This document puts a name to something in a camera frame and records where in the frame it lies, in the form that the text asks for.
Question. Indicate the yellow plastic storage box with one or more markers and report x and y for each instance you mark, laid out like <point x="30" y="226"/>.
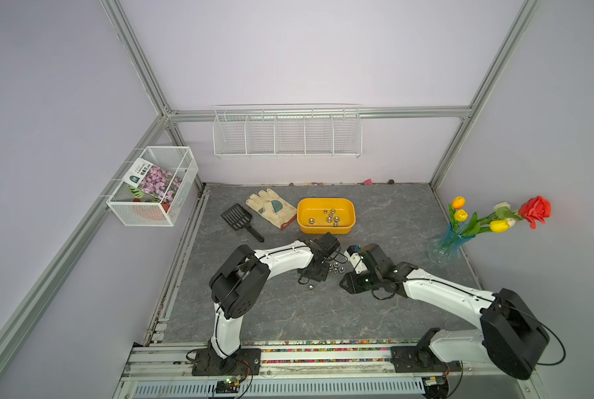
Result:
<point x="313" y="208"/>

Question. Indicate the red artificial rose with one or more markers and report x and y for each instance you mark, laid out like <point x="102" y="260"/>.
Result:
<point x="536" y="210"/>

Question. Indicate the aluminium frame rail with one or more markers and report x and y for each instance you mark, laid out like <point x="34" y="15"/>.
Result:
<point x="285" y="111"/>

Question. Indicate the white wire wall shelf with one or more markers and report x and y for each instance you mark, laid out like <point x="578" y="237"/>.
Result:
<point x="297" y="136"/>

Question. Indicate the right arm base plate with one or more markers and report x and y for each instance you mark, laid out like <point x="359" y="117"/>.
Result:
<point x="420" y="358"/>

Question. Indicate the purple flower seed packet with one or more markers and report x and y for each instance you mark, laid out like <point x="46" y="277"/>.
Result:
<point x="146" y="180"/>

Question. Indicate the blue glass vase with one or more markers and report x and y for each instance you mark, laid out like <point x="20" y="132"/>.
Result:
<point x="445" y="247"/>

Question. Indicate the orange artificial tulip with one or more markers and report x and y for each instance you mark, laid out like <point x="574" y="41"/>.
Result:
<point x="458" y="203"/>

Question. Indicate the yellow white artificial tulip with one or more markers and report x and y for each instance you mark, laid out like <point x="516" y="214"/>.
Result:
<point x="501" y="225"/>

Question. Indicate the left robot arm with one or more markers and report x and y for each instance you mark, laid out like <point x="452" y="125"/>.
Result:
<point x="238" y="283"/>

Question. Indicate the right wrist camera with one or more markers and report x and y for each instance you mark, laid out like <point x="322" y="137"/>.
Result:
<point x="355" y="259"/>

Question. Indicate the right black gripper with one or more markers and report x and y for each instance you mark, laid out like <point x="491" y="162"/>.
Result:
<point x="350" y="284"/>

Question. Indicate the black slotted scoop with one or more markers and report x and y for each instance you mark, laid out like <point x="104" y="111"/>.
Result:
<point x="239" y="218"/>

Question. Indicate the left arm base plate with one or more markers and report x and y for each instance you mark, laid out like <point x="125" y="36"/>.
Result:
<point x="207" y="363"/>

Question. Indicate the white wire basket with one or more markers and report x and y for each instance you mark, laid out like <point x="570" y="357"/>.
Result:
<point x="133" y="212"/>

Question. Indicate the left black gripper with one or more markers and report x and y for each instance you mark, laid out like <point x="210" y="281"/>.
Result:
<point x="321" y="277"/>

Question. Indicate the beige work glove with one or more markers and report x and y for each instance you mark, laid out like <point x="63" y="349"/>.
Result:
<point x="273" y="208"/>

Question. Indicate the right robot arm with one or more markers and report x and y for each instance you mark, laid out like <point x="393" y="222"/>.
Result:
<point x="504" y="332"/>

